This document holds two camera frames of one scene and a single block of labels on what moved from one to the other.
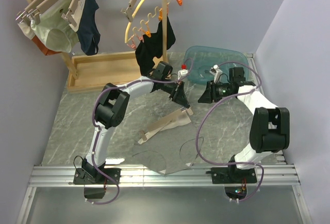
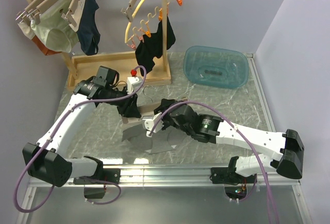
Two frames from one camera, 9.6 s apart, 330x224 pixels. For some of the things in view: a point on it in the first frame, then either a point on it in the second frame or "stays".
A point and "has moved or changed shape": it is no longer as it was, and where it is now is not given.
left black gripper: (179, 97) to (130, 108)
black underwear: (151, 47) stays
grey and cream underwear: (171, 148) has moved or changed shape
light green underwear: (53, 30) stays
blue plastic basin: (205, 64) stays
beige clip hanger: (75, 9) stays
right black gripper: (210, 95) to (164, 104)
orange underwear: (43, 47) stays
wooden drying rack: (91, 73) stays
